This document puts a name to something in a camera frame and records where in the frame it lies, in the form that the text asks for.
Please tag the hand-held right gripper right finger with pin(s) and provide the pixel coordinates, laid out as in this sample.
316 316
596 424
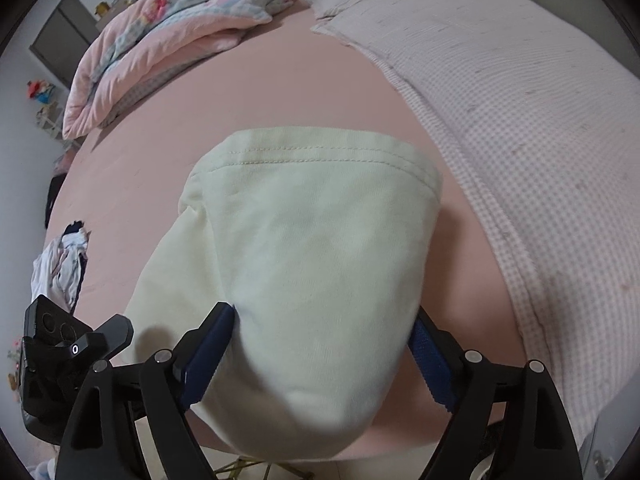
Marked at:
431 362

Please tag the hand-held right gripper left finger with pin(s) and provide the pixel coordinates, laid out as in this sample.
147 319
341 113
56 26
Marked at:
207 357

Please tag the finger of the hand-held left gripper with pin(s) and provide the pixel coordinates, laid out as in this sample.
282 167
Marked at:
119 335

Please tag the cream shirt with pink sleeves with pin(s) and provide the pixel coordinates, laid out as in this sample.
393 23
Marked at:
310 270

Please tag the white clothes pile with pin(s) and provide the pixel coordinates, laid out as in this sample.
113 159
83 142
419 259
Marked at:
55 272

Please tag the navy garment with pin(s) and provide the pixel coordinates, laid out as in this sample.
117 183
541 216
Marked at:
74 227

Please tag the black backpack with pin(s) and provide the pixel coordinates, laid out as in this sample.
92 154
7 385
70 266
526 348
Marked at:
54 202

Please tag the pink plastic bag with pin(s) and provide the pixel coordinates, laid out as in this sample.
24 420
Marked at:
65 161

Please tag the white shelf rack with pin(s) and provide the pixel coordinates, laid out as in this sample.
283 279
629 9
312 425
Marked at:
55 125

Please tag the red and blue plush toy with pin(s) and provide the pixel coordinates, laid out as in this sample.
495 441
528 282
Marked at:
40 91

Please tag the folded pink quilt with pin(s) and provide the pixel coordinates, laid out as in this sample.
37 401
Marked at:
165 45

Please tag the grey door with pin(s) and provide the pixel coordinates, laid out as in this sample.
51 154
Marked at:
62 40

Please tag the yellow toy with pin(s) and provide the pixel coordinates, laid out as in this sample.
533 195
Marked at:
102 10

